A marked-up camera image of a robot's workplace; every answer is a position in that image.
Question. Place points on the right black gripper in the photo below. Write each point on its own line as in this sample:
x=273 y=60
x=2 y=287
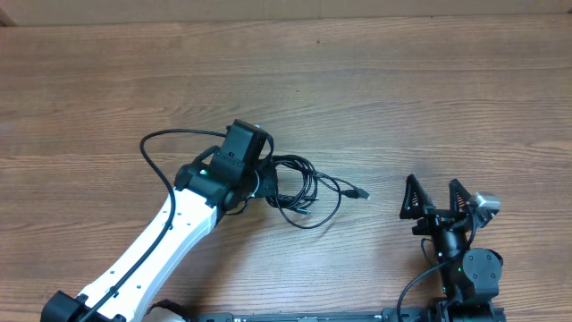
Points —
x=433 y=218

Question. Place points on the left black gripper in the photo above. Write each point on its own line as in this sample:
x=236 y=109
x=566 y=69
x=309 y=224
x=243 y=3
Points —
x=270 y=184

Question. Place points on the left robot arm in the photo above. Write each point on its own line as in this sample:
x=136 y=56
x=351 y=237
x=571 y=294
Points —
x=202 y=192

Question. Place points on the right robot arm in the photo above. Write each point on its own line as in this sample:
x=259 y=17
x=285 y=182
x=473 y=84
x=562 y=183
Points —
x=470 y=276

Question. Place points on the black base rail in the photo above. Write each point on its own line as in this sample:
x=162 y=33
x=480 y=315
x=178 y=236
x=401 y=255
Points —
x=348 y=316

